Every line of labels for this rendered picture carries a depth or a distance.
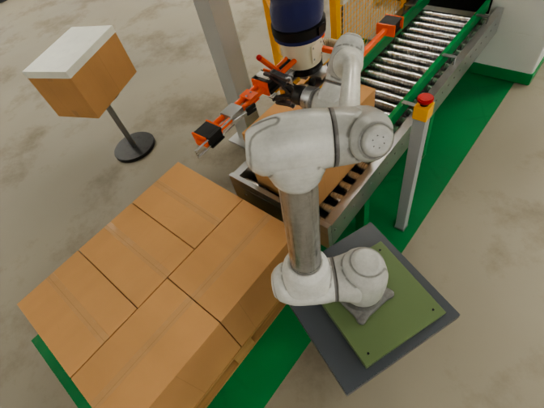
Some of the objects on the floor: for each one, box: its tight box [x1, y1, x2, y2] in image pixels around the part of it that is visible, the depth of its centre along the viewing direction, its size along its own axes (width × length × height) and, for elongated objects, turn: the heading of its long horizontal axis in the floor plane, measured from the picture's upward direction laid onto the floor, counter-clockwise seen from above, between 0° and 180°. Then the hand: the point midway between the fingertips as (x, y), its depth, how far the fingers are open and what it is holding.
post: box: [394, 102, 435, 232], centre depth 200 cm, size 7×7×100 cm
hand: (265, 83), depth 146 cm, fingers open, 8 cm apart
